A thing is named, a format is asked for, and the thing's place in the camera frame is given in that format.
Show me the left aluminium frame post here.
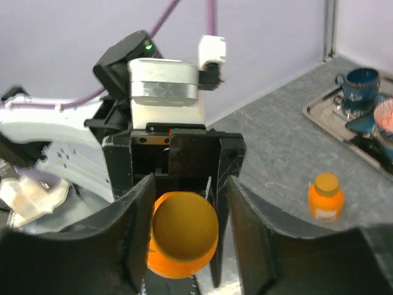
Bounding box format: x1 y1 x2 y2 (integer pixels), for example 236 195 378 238
322 0 338 62

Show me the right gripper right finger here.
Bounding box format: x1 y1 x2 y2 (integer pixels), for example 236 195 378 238
227 176 392 294

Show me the orange juice bottle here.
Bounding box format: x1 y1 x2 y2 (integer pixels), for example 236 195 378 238
147 191 219 279
308 173 344 222

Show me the orange patterned bowl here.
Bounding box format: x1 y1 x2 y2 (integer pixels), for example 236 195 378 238
373 98 393 138

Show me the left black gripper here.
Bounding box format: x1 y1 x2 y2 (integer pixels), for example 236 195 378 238
102 124 247 287

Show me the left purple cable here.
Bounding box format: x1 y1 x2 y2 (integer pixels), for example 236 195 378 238
0 0 219 111

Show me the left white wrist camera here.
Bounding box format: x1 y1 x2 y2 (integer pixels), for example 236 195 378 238
128 35 227 130

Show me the blue star-shaped dish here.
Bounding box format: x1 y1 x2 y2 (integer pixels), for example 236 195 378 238
346 95 392 161

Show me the metal tray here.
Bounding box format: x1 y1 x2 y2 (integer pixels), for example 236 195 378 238
303 72 392 178

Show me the blue mug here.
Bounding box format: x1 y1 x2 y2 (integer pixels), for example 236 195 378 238
335 68 381 112

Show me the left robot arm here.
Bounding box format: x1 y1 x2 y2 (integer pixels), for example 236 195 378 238
1 30 246 294

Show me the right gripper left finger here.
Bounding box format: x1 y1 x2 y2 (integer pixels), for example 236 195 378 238
1 175 156 294

